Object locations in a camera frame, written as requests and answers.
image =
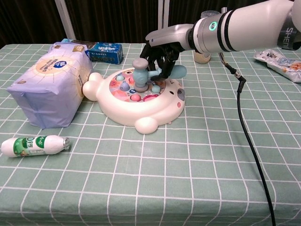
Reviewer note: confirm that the white whack-a-mole toy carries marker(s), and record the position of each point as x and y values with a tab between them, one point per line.
131	108

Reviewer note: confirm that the white snack bag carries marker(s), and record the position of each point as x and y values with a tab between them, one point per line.
279	63

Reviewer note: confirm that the light blue toy hammer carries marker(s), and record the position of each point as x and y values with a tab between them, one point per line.
140	75

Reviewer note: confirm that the green checked tablecloth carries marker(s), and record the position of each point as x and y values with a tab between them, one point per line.
164	179

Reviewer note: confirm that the grey partition post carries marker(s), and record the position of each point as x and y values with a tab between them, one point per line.
163	14
65	21

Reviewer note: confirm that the blue cookie box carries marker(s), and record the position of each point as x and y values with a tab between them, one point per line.
105	53

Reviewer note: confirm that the purple tissue pack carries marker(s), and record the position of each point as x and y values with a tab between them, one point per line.
51	84

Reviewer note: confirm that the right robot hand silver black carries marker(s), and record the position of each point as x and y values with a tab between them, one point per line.
169	37

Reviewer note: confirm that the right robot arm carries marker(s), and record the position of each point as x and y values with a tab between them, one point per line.
247	26

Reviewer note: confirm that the small green-white bottle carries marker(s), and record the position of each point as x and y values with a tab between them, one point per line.
33	146

